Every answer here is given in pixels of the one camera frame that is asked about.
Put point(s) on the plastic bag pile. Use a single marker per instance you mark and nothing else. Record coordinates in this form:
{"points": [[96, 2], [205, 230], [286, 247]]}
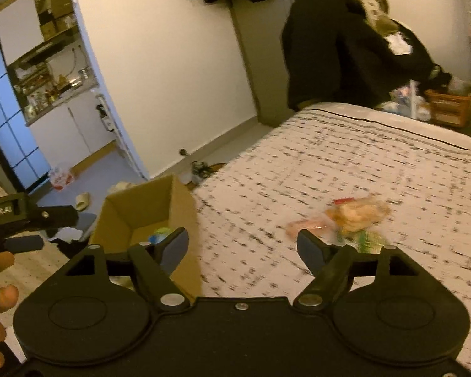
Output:
{"points": [[400, 104]]}

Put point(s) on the bed with patterned sheet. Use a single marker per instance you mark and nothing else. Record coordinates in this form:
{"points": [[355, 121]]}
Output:
{"points": [[298, 165]]}

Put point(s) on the grey room door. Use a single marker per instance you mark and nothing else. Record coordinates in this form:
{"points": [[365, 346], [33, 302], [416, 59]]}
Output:
{"points": [[267, 66]]}

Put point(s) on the cream slipper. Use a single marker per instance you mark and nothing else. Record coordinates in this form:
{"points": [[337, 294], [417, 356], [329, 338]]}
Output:
{"points": [[121, 187], [82, 200]]}

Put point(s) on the metal range hood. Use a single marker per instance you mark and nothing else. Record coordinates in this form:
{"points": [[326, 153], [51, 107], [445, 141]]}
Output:
{"points": [[35, 54]]}

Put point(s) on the wooden crate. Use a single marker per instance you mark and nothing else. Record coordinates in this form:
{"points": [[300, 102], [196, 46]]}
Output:
{"points": [[449, 108]]}

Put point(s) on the black coat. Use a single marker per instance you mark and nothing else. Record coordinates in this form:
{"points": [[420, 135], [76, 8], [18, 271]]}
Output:
{"points": [[322, 55]]}

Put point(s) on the cardboard box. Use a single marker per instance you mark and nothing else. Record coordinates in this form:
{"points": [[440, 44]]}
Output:
{"points": [[184, 212]]}

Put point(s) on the person's left hand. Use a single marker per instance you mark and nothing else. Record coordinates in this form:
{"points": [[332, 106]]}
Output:
{"points": [[6, 297]]}

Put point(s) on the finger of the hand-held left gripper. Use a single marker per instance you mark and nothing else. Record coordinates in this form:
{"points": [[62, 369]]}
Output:
{"points": [[23, 243], [53, 216]]}

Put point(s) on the orange bread snack packet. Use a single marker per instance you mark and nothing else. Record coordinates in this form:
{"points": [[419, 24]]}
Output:
{"points": [[355, 212]]}

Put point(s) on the stored cardboard boxes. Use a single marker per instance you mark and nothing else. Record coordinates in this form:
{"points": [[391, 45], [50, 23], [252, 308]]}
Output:
{"points": [[57, 11]]}

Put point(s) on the row of counter bottles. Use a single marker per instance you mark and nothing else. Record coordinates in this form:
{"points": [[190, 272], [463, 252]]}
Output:
{"points": [[43, 96]]}

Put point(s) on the blue and white snack packet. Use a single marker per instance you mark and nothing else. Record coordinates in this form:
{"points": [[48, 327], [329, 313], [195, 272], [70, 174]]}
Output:
{"points": [[159, 236]]}

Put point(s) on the pink snack packet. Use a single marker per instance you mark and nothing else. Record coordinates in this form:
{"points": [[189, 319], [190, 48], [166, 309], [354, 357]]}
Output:
{"points": [[306, 226]]}

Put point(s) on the blue-grey pad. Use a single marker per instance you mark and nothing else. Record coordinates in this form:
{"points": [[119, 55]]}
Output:
{"points": [[87, 221]]}

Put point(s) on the white kitchen cabinet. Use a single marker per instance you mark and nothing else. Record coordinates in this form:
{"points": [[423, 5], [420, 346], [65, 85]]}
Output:
{"points": [[70, 129]]}

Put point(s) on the dark floor clutter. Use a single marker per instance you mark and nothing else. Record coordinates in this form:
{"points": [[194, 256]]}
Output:
{"points": [[204, 171]]}

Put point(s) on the slim white rack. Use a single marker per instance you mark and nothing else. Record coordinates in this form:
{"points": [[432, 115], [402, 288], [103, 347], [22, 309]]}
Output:
{"points": [[108, 116]]}

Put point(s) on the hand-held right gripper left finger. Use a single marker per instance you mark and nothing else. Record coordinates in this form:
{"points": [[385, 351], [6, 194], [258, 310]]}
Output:
{"points": [[176, 245]]}

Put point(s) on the light green snack packet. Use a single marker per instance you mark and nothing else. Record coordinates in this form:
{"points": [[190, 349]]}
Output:
{"points": [[367, 239]]}

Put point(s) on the red and white plastic bag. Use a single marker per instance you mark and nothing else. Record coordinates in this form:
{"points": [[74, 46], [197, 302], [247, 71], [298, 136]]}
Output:
{"points": [[61, 177]]}

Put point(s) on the blue glass sliding door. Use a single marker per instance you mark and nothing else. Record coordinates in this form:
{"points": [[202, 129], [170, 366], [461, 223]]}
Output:
{"points": [[11, 133]]}

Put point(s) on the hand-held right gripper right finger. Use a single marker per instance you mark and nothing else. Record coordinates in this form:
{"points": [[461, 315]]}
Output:
{"points": [[310, 249]]}

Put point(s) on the white cloth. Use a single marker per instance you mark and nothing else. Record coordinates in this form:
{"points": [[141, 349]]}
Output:
{"points": [[398, 43]]}

